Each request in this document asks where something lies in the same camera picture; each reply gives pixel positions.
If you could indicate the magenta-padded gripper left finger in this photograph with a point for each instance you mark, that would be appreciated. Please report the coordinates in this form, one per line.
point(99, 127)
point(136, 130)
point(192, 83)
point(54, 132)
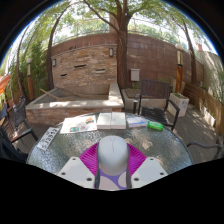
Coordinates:
point(88, 160)

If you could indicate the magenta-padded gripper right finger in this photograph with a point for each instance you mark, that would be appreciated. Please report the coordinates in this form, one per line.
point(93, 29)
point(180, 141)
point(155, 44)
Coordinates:
point(137, 160)

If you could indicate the white computer mouse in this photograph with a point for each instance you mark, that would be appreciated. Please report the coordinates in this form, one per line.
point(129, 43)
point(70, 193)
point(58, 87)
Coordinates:
point(112, 154)

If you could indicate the purple paw-shaped mouse pad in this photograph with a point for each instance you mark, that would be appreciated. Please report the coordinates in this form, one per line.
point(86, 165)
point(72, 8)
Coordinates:
point(113, 181)

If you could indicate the colourful printed leaflet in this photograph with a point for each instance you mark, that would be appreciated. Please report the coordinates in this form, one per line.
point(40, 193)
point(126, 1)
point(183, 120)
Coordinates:
point(78, 124)

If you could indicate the white and blue small box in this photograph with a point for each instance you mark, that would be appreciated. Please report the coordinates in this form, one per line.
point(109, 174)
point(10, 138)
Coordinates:
point(136, 122)

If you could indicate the green wipes packet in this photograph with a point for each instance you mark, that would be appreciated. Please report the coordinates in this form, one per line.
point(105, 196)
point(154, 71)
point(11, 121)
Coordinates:
point(155, 125)

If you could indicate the white lettered sign plate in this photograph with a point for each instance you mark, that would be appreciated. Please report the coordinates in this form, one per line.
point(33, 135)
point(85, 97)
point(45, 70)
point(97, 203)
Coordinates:
point(48, 138)

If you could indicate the white flat box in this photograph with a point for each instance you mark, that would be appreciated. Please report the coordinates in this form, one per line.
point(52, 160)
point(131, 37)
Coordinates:
point(111, 120)

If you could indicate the raised stone planter bed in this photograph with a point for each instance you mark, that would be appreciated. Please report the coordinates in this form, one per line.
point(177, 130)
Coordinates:
point(66, 105)

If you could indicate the white square planter box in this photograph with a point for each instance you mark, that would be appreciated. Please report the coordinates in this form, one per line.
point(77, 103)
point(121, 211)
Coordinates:
point(180, 104)

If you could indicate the dark slatted wooden armchair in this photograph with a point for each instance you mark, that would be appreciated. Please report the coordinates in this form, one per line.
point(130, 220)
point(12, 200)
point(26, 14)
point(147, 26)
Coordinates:
point(155, 89)

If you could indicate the black metal mesh chair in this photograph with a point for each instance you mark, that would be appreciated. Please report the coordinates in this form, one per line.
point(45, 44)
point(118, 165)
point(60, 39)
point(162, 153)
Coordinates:
point(8, 146)
point(19, 115)

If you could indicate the low wooden slat fence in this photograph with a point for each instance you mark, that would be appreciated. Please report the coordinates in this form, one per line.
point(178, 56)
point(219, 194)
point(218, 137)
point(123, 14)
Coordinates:
point(206, 103)

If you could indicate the large forked tree trunk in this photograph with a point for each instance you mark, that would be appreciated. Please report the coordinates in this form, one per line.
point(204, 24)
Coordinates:
point(122, 50)

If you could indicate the slim tree trunk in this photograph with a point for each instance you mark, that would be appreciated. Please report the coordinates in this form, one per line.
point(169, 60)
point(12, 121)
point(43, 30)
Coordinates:
point(192, 56)

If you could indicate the grey wall-mounted box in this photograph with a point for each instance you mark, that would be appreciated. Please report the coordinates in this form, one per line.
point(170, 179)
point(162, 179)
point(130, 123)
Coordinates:
point(135, 75)

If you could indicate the wooden post lamp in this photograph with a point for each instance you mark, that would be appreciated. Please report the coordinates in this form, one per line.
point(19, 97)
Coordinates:
point(30, 83)
point(179, 71)

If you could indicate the black wall lamp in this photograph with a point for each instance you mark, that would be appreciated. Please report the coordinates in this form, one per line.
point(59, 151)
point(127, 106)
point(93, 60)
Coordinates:
point(111, 52)
point(54, 62)

